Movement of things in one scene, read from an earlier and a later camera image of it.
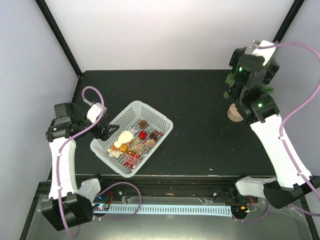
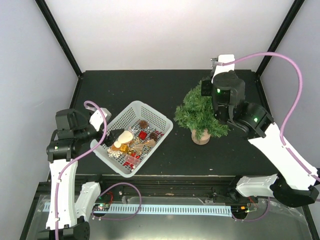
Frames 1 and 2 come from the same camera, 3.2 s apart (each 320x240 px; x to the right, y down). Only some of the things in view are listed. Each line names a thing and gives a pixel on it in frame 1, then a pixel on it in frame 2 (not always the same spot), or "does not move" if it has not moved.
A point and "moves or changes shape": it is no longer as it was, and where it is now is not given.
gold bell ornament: [124, 148] does not move
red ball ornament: [143, 135] does not move
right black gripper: [235, 56] -> [204, 87]
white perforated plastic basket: [127, 149] does not move
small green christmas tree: [232, 112] moves or changes shape
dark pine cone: [153, 136] does not move
